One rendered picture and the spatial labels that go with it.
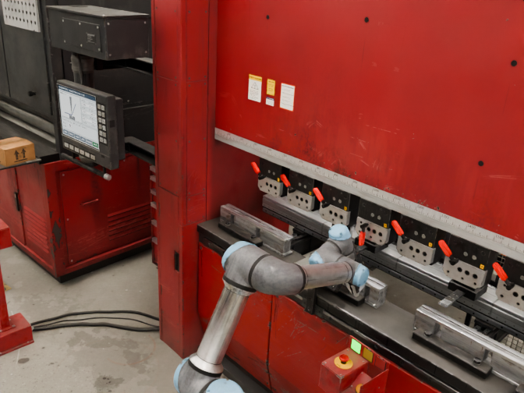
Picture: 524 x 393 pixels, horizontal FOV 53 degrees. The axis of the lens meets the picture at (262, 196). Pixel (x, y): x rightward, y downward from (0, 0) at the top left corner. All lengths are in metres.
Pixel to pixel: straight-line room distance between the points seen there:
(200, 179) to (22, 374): 1.51
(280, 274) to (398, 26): 0.97
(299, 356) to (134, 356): 1.17
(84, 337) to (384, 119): 2.36
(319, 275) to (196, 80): 1.32
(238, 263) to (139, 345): 1.91
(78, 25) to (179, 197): 0.96
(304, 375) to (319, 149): 1.08
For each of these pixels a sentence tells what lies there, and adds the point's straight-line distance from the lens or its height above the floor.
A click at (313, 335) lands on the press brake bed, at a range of 2.50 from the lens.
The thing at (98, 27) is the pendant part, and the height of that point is 1.89.
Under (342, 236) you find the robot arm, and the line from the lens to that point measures 1.97.
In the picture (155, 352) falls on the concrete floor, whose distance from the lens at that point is 3.41.
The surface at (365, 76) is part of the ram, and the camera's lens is 2.09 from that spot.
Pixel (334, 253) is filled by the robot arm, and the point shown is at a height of 1.24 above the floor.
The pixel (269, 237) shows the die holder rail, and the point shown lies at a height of 0.94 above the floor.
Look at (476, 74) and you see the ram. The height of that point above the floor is 1.90.
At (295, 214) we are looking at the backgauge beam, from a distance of 2.87.
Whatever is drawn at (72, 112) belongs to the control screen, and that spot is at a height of 1.46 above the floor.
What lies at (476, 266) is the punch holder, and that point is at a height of 1.26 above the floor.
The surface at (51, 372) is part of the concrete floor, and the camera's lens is 3.40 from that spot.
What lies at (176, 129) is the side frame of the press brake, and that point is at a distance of 2.70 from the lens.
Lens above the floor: 2.17
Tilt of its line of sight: 23 degrees down
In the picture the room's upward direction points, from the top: 3 degrees clockwise
